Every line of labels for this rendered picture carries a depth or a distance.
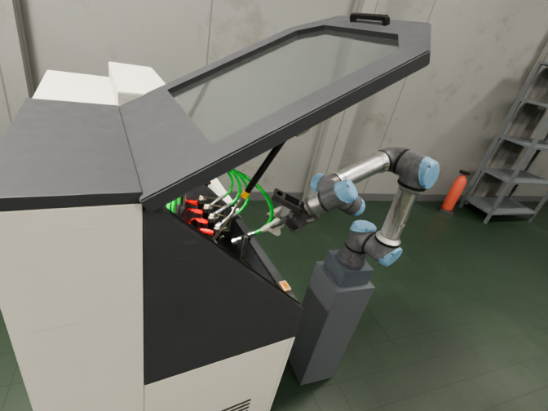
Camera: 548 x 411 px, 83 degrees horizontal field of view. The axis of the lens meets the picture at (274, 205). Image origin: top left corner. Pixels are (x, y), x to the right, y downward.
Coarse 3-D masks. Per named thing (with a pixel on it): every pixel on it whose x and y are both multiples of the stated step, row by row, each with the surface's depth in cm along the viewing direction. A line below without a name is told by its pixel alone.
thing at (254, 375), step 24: (240, 360) 117; (264, 360) 126; (168, 384) 104; (192, 384) 111; (216, 384) 118; (240, 384) 127; (264, 384) 136; (144, 408) 105; (168, 408) 112; (192, 408) 119; (216, 408) 128; (240, 408) 137; (264, 408) 149
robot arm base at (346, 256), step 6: (342, 246) 161; (342, 252) 159; (348, 252) 156; (354, 252) 154; (360, 252) 154; (342, 258) 158; (348, 258) 156; (354, 258) 155; (360, 258) 156; (342, 264) 158; (348, 264) 156; (354, 264) 156; (360, 264) 157
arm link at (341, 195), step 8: (336, 184) 99; (344, 184) 96; (352, 184) 99; (320, 192) 101; (328, 192) 99; (336, 192) 97; (344, 192) 96; (352, 192) 96; (320, 200) 100; (328, 200) 99; (336, 200) 98; (344, 200) 97; (352, 200) 97; (328, 208) 101; (344, 208) 102
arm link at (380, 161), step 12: (372, 156) 128; (384, 156) 127; (396, 156) 127; (348, 168) 120; (360, 168) 121; (372, 168) 124; (384, 168) 128; (312, 180) 117; (324, 180) 114; (336, 180) 115; (360, 180) 123
